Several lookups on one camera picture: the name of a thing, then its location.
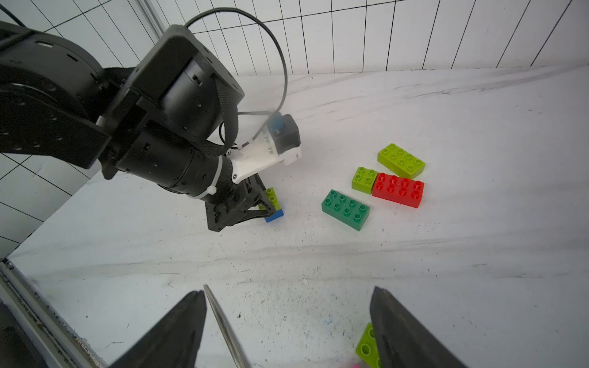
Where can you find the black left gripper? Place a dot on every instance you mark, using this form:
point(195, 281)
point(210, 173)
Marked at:
point(173, 122)

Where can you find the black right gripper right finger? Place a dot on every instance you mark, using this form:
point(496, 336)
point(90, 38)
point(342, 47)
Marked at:
point(402, 341)

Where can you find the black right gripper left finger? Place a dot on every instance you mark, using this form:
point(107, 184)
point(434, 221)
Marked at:
point(173, 341)

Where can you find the lime green 2x2 brick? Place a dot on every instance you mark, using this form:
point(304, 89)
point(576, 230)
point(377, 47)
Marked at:
point(367, 348)
point(364, 180)
point(272, 197)

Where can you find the dark green 2x4 brick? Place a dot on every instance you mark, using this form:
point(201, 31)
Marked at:
point(346, 209)

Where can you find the blue 2x2 brick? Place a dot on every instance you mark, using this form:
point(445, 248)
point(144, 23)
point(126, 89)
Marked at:
point(276, 215)

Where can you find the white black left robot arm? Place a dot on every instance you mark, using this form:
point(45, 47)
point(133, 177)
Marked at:
point(54, 95)

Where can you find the silver metal fork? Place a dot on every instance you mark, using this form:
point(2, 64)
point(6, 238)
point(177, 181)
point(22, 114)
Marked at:
point(238, 355)

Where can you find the red 2x4 brick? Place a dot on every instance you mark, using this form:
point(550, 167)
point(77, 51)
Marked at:
point(399, 190)

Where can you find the lime green 2x4 brick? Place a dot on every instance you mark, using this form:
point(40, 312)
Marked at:
point(401, 162)

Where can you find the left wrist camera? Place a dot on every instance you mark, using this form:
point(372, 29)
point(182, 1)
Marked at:
point(278, 142)

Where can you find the aluminium mounting rail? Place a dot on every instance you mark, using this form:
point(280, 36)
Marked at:
point(57, 343)

